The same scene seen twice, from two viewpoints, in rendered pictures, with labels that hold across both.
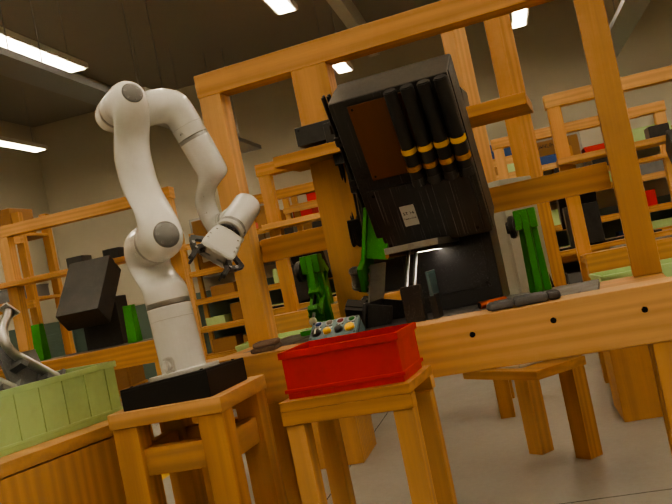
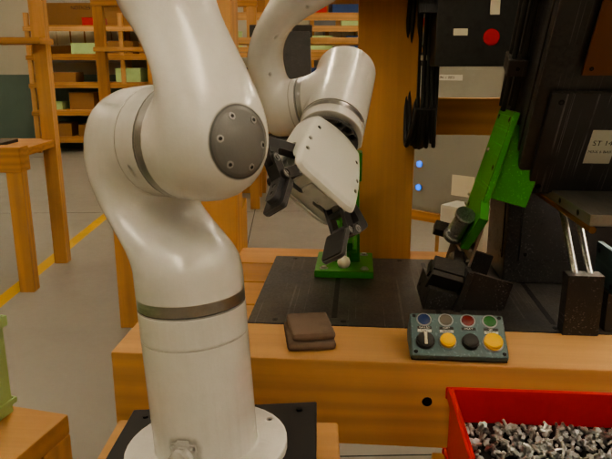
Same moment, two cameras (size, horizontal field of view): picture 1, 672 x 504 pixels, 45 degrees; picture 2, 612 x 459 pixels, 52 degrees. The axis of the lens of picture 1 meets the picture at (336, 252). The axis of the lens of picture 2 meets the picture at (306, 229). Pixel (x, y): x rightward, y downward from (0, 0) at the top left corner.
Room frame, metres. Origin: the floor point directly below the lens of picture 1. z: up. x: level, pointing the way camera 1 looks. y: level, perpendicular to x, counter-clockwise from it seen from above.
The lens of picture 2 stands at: (1.53, 0.51, 1.35)
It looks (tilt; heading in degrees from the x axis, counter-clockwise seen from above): 14 degrees down; 346
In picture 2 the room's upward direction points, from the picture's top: straight up
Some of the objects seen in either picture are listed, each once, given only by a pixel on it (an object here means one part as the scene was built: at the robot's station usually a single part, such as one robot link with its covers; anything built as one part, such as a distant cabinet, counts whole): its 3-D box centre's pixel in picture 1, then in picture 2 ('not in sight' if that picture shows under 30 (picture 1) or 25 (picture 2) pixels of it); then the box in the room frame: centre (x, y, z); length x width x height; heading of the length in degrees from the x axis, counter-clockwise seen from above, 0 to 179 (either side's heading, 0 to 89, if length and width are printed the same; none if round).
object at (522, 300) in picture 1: (522, 300); not in sight; (2.24, -0.48, 0.91); 0.20 x 0.11 x 0.03; 81
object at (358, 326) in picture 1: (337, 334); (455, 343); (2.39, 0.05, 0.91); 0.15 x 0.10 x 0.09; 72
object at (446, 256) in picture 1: (451, 255); (567, 198); (2.71, -0.38, 1.07); 0.30 x 0.18 x 0.34; 72
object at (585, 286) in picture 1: (422, 318); (526, 295); (2.61, -0.23, 0.89); 1.10 x 0.42 x 0.02; 72
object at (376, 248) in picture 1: (377, 238); (507, 165); (2.57, -0.14, 1.17); 0.13 x 0.12 x 0.20; 72
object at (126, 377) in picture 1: (103, 385); not in sight; (11.34, 3.55, 0.22); 1.20 x 0.81 x 0.44; 171
